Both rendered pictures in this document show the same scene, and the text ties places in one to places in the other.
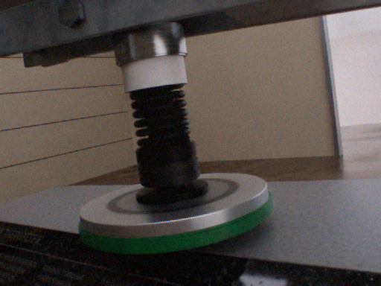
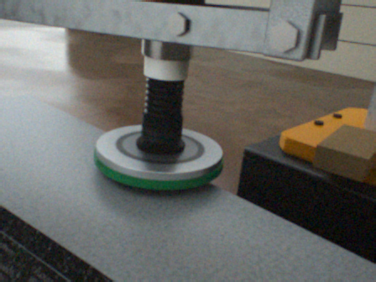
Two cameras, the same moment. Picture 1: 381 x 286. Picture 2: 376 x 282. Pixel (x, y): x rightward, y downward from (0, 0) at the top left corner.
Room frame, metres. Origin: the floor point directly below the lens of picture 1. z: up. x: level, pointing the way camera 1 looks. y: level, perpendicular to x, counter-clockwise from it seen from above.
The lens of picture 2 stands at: (1.08, 0.10, 1.11)
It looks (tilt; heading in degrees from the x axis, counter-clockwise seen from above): 22 degrees down; 182
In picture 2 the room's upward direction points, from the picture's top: 6 degrees clockwise
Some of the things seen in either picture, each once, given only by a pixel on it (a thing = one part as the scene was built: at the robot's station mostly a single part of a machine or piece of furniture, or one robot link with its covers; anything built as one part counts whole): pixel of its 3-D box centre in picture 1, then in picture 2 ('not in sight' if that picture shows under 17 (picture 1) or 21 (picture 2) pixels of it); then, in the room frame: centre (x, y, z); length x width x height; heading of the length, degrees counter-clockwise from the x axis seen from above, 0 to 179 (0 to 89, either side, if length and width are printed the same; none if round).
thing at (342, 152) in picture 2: not in sight; (352, 149); (0.22, 0.42, 0.81); 0.20 x 0.10 x 0.05; 150
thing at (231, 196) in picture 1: (173, 199); (160, 148); (0.44, 0.02, 0.84); 0.21 x 0.21 x 0.01
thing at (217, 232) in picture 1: (173, 202); (160, 150); (0.44, 0.02, 0.84); 0.22 x 0.22 x 0.04
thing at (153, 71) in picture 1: (153, 72); (166, 64); (0.44, 0.02, 0.99); 0.07 x 0.07 x 0.04
